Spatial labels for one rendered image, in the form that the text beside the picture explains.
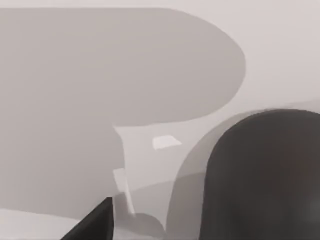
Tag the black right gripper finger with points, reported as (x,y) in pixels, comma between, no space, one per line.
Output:
(100,225)

